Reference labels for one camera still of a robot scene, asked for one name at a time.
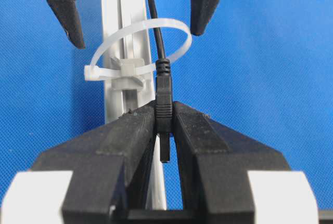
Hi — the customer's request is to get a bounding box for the black cable with plug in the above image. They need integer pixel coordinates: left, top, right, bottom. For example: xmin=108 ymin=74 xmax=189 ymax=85
xmin=143 ymin=0 xmax=174 ymax=164

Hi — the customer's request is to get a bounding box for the grey zip tie mount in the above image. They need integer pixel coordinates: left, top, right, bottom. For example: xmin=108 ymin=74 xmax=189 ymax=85
xmin=111 ymin=58 xmax=145 ymax=91

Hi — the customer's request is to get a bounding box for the white zip tie loop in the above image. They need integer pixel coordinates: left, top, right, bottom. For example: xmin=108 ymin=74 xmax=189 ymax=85
xmin=83 ymin=18 xmax=193 ymax=82

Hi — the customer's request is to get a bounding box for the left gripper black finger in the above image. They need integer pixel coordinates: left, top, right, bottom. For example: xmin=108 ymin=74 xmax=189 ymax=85
xmin=173 ymin=102 xmax=290 ymax=223

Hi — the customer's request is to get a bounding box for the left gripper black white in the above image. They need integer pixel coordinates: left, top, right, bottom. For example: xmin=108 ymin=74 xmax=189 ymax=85
xmin=1 ymin=102 xmax=332 ymax=223

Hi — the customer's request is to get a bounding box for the aluminium extrusion frame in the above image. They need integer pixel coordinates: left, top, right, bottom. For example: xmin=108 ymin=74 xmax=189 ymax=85
xmin=101 ymin=0 xmax=167 ymax=210

